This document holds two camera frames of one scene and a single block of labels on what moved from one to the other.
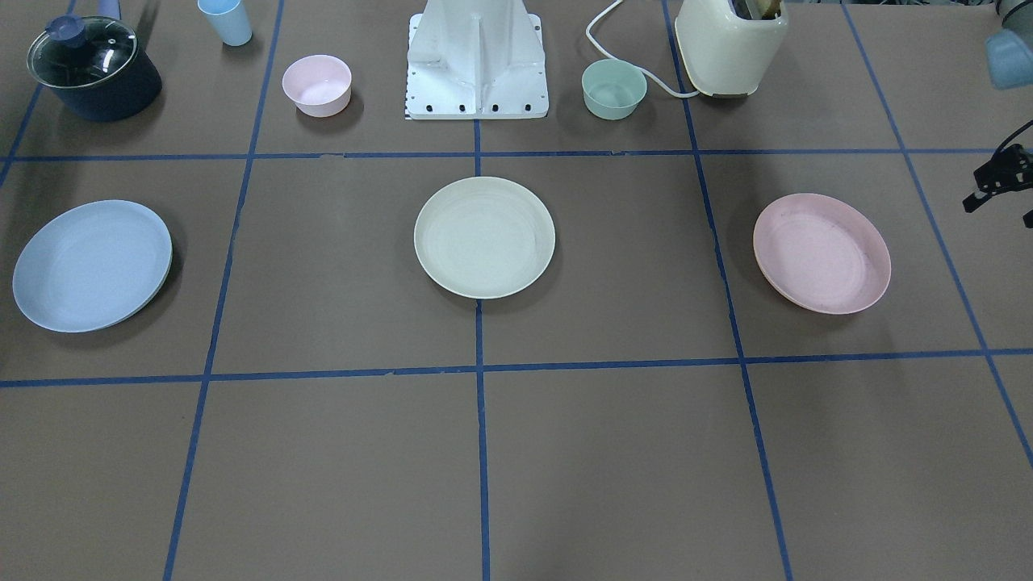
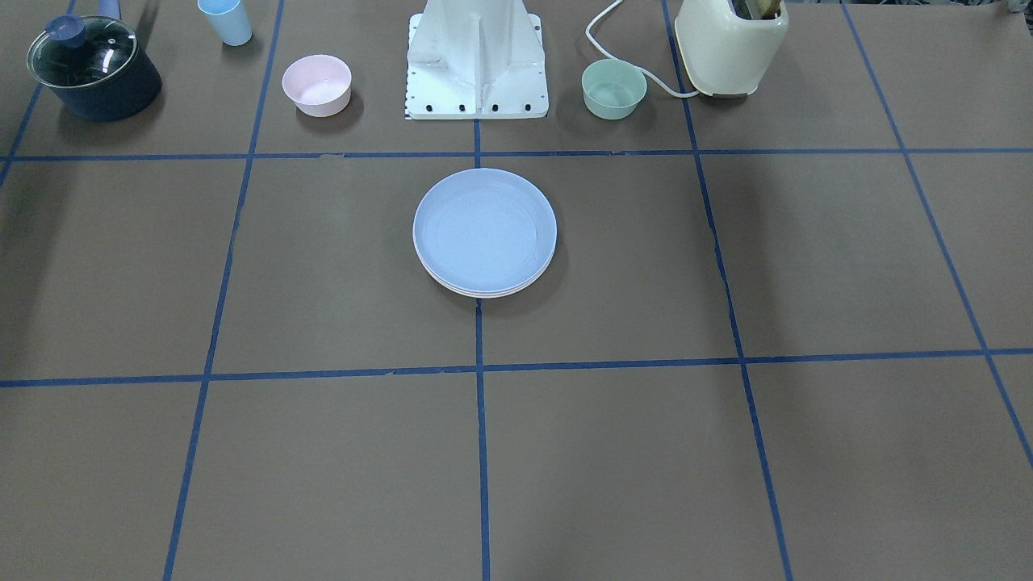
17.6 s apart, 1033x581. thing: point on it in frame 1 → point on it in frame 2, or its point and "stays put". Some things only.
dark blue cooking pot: x=95 y=68 stays put
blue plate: x=92 y=265 → x=484 y=230
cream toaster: x=726 y=53 stays put
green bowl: x=612 y=88 stays put
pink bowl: x=319 y=85 stays put
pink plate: x=822 y=253 → x=484 y=294
